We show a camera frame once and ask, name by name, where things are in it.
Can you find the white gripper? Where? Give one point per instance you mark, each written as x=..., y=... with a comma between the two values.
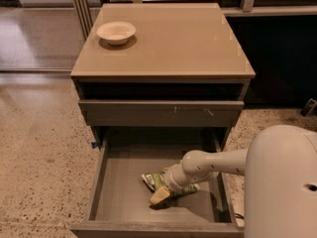
x=170, y=182

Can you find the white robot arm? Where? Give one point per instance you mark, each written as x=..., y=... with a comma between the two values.
x=280, y=171

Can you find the brown drawer cabinet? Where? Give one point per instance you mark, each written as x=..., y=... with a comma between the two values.
x=181, y=52

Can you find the small dark floor device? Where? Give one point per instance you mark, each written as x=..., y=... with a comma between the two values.
x=309, y=107

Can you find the white paper bowl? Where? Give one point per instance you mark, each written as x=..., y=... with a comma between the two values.
x=116, y=33

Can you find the green jalapeno chip bag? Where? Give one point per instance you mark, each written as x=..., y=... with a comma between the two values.
x=155, y=181

